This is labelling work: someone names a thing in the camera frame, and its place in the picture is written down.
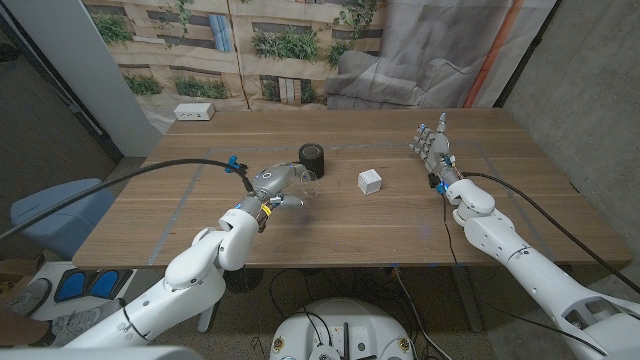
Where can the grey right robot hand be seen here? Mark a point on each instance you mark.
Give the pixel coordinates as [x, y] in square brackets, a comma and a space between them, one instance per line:
[440, 155]

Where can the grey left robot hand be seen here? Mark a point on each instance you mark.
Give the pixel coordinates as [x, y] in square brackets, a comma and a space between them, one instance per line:
[272, 182]

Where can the clear glass beaker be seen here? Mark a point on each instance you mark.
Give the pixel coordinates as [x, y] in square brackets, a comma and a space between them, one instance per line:
[312, 185]

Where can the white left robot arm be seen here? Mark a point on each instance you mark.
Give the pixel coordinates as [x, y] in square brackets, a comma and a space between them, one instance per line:
[200, 270]

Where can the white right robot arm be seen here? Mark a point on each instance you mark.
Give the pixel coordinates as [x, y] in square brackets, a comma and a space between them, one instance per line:
[500, 240]

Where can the black cylindrical speaker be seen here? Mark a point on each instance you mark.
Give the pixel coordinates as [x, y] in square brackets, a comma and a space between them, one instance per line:
[311, 157]

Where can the small white box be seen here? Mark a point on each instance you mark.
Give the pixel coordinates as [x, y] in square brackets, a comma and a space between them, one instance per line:
[370, 182]

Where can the brown cardboard box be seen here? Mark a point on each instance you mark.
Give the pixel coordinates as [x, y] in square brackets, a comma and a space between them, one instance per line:
[12, 267]

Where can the blue black clamp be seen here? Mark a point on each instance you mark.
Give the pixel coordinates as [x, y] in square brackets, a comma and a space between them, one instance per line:
[231, 167]

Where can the black round floor base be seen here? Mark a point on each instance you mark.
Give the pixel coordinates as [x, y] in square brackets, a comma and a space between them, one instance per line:
[245, 281]

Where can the white power strip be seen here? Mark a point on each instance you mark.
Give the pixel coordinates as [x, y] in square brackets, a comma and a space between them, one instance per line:
[194, 111]

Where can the printed backdrop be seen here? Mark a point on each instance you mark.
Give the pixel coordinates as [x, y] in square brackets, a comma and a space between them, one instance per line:
[300, 55]

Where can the grey table leg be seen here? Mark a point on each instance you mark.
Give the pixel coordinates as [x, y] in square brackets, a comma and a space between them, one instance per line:
[467, 300]

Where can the white table leg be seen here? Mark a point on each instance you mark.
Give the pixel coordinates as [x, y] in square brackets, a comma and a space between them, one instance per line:
[206, 320]

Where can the white robot torso base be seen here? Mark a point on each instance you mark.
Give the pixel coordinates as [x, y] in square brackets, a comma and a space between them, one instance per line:
[345, 325]

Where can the blue black foot pedal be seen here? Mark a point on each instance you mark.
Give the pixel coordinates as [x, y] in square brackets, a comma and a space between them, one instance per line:
[92, 284]

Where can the blue upholstered stool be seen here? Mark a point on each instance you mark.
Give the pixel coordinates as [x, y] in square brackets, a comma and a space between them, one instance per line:
[60, 220]

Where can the grey sneaker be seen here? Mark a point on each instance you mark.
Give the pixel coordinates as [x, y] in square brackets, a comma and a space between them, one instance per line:
[75, 320]
[25, 296]

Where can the brown trouser leg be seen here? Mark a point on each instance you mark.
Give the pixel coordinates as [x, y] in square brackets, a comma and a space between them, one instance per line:
[20, 330]

